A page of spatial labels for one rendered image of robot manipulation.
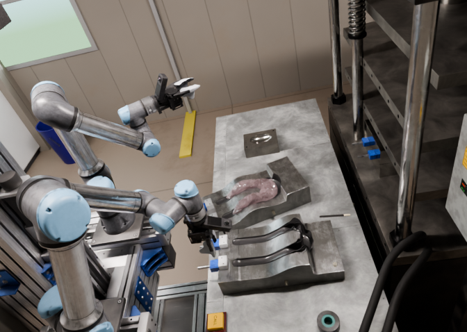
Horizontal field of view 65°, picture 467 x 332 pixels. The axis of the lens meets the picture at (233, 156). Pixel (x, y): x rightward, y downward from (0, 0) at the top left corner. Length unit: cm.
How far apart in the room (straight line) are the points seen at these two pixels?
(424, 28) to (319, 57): 309
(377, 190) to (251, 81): 255
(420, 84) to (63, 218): 101
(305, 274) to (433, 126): 73
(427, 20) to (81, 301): 117
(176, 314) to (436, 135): 170
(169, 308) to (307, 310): 109
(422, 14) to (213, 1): 293
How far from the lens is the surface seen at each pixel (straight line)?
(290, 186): 179
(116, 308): 148
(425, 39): 113
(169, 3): 389
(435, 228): 181
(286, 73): 417
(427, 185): 161
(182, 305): 238
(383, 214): 183
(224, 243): 162
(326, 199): 186
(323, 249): 161
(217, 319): 154
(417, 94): 121
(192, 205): 126
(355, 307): 154
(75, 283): 110
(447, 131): 147
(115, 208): 124
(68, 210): 96
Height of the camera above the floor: 217
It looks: 38 degrees down
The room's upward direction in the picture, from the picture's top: 16 degrees counter-clockwise
